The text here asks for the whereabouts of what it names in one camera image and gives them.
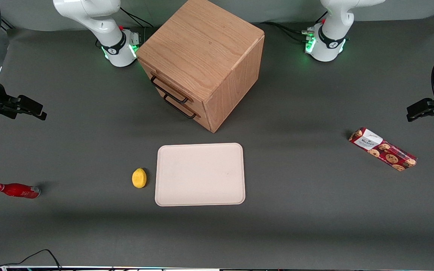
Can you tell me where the light oak wooden cabinet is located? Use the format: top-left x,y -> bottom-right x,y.
136,0 -> 265,133

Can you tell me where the beige rectangular plastic tray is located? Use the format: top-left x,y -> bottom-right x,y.
155,143 -> 246,207

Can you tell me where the drawer front with black handle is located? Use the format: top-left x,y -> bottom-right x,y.
141,61 -> 207,113
151,81 -> 213,131

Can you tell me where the thin black floor cable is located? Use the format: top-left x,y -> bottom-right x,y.
0,249 -> 62,270

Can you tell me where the red bottle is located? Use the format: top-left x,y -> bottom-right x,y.
0,183 -> 41,199

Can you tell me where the yellow lemon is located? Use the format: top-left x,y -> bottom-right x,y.
132,168 -> 147,189

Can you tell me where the red cookie box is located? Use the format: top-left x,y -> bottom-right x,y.
348,127 -> 417,172

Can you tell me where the dark grey table mat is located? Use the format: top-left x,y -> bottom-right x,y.
0,14 -> 434,268

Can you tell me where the black base cable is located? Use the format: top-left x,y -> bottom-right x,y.
263,21 -> 315,44
120,7 -> 154,29

